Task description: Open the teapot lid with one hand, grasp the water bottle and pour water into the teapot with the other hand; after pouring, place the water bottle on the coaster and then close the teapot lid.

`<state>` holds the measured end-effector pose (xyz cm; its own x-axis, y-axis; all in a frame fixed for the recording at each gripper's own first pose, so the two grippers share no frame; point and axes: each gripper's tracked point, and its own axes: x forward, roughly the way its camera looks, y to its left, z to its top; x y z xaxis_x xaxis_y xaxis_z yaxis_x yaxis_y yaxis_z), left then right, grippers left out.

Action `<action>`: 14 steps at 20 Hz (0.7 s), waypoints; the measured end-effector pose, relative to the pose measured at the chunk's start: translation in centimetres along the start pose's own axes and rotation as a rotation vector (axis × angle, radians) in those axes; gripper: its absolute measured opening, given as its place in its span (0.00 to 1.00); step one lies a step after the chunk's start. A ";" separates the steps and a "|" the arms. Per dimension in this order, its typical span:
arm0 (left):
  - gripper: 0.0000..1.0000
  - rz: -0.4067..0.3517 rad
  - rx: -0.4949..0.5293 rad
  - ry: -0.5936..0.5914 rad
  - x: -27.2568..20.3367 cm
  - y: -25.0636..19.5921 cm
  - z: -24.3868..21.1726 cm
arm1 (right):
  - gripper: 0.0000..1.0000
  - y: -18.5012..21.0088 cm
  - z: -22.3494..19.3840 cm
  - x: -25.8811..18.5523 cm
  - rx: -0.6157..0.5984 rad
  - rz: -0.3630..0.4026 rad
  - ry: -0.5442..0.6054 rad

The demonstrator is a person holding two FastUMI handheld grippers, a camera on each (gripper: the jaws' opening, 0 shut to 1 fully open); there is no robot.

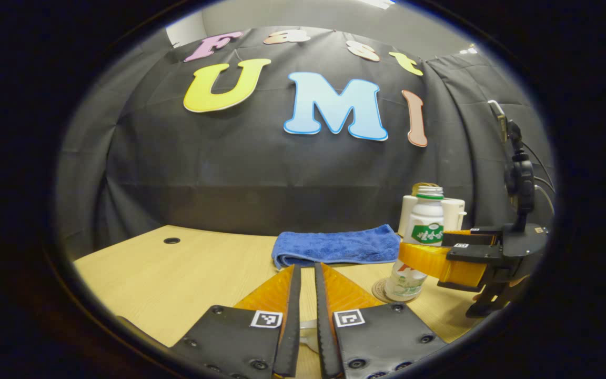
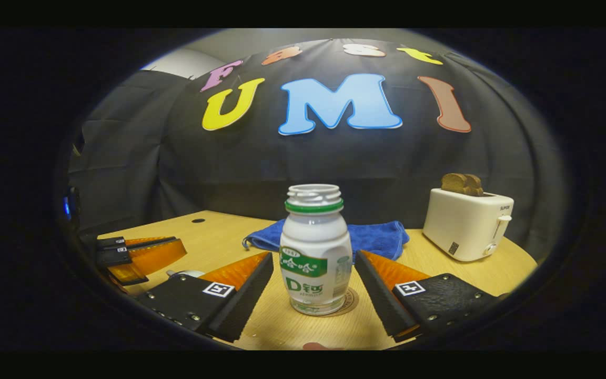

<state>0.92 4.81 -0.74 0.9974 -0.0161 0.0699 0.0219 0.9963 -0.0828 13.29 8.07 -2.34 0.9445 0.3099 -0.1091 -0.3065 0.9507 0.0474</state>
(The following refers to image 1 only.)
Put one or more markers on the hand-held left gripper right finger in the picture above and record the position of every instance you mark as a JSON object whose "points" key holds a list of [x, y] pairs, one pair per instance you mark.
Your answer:
{"points": [[324, 337]]}

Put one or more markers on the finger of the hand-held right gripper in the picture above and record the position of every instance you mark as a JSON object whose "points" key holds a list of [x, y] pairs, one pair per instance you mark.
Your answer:
{"points": [[466, 238], [440, 260]]}

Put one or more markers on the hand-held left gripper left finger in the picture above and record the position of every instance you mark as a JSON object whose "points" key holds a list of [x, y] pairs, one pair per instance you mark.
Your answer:
{"points": [[293, 337]]}

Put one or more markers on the white plastic water bottle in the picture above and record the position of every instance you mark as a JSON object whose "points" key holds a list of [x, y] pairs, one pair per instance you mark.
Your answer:
{"points": [[426, 221]]}

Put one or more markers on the round woven coaster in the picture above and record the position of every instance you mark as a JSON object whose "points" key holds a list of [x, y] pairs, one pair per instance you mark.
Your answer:
{"points": [[379, 292]]}

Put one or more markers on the white toaster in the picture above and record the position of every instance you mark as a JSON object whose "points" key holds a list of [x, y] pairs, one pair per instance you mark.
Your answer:
{"points": [[455, 210]]}

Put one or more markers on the brown toast slice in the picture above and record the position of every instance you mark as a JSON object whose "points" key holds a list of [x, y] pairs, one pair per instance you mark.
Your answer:
{"points": [[421, 187]]}

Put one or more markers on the blue towel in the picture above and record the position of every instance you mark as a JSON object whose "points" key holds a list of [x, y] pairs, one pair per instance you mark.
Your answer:
{"points": [[334, 246]]}

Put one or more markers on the black backdrop cloth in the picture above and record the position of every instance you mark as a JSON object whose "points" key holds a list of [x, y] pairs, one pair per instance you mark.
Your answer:
{"points": [[282, 173]]}

